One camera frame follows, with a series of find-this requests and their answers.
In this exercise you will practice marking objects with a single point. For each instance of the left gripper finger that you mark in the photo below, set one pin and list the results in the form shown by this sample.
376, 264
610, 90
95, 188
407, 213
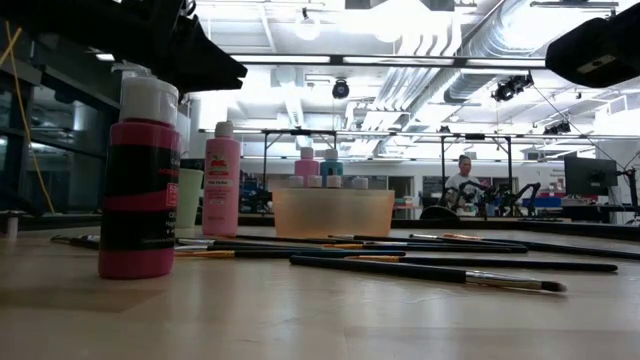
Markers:
210, 70

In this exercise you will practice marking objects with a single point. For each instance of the small magenta paint bottle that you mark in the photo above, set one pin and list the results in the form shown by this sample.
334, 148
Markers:
140, 200

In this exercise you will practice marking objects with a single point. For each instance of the large teal paint bottle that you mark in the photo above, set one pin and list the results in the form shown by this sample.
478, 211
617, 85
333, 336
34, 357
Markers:
331, 165

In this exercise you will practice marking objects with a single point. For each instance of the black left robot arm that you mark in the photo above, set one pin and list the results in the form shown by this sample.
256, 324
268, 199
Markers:
60, 20

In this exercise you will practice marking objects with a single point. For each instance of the black background robot arm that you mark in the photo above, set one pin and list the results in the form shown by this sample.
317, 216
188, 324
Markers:
520, 197
470, 192

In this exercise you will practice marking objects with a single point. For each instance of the long white light bar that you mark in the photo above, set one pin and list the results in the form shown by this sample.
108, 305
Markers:
280, 59

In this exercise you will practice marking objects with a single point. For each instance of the black spotlight cluster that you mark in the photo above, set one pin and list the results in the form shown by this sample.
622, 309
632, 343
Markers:
556, 128
510, 87

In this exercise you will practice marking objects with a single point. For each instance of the black computer monitor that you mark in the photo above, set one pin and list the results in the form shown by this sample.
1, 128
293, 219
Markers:
590, 175

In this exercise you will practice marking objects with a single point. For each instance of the pale green ribbed cup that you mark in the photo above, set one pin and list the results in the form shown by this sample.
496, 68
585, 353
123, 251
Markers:
190, 200

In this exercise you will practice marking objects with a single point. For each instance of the blue storage bin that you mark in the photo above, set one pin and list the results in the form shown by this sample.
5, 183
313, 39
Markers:
547, 201

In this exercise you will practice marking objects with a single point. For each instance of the person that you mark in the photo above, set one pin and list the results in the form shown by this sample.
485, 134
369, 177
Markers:
462, 175

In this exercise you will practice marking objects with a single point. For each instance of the orange translucent plastic bin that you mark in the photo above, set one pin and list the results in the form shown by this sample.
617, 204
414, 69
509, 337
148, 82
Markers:
332, 212

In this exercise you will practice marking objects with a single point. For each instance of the black rounded chair back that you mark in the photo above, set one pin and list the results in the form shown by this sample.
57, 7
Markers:
439, 213

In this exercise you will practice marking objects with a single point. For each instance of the small white cylinder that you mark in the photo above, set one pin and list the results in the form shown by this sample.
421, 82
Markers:
11, 225

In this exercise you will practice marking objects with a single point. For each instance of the black background rig frame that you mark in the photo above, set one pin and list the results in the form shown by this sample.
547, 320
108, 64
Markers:
300, 132

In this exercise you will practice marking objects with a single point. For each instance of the black ceiling-mounted camera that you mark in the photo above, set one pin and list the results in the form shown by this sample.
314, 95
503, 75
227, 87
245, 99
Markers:
340, 89

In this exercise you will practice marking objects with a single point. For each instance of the black aluminium rig frame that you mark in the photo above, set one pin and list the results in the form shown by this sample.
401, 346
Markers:
575, 231

